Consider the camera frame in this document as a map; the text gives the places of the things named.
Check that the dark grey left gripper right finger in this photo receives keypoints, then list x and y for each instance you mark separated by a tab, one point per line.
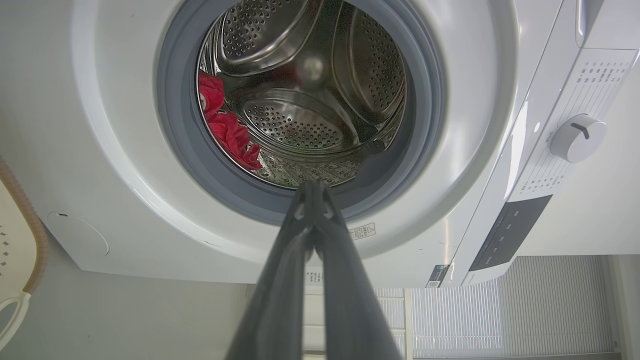
350	310

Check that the grey warning label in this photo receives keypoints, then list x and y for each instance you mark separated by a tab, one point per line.
364	231

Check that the white front-load washing machine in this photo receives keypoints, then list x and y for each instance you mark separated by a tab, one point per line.
125	125

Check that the red printed garment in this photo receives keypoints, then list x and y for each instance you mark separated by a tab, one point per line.
227	132

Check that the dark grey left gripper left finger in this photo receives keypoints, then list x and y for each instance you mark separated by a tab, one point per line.
280	300

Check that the stainless steel washing machine drum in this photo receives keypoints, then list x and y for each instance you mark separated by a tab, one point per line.
300	120

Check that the grey rubber door gasket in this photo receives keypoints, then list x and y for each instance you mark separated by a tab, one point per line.
175	125

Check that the black washing machine control panel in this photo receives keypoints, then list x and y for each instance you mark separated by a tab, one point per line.
510	232

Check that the cream perforated laundry basket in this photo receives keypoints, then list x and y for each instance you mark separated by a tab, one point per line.
15	235

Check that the white round control knob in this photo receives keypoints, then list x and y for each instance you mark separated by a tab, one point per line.
577	140

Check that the black sticker with QR code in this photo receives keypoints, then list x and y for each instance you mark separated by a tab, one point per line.
437	276

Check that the round white filter cover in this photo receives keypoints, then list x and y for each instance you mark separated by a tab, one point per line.
77	234

